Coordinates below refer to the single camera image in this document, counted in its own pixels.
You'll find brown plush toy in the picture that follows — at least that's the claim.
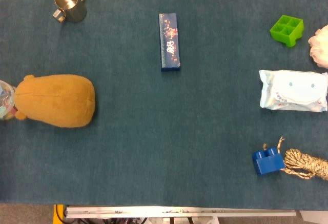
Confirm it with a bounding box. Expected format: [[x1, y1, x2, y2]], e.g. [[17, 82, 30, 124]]
[[14, 74, 96, 129]]

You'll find dark blue printed box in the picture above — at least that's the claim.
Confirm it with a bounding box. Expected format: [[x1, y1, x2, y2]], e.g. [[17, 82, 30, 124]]
[[158, 13, 182, 72]]

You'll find blue plastic building block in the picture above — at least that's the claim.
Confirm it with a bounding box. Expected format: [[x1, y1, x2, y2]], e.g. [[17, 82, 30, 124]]
[[252, 147, 285, 176]]

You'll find white wet wipes pack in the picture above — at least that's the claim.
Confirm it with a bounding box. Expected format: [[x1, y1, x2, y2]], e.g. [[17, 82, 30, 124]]
[[258, 69, 328, 113]]

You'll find steel gooseneck pitcher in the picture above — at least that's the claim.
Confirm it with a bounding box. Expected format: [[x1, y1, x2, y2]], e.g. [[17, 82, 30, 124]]
[[52, 0, 88, 24]]

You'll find green four-cell plastic block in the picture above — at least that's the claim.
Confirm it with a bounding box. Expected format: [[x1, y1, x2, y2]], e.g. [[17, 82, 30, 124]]
[[270, 14, 304, 48]]

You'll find clear jar with colourful contents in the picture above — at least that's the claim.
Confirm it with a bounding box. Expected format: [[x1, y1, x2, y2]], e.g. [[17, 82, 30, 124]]
[[0, 79, 17, 121]]

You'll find pale pink mesh bath sponge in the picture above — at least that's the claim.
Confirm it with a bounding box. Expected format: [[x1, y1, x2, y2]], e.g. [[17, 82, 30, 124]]
[[307, 24, 328, 69]]

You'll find aluminium frame rail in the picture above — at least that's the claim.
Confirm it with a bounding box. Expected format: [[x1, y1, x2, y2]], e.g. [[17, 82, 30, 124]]
[[64, 206, 297, 218]]

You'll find yellow frame post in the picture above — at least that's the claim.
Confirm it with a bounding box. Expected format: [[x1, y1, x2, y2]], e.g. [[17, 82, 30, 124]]
[[53, 204, 66, 224]]

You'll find beige twisted rope bundle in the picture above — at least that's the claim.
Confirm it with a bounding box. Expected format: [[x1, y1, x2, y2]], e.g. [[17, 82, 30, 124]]
[[262, 136, 328, 181]]

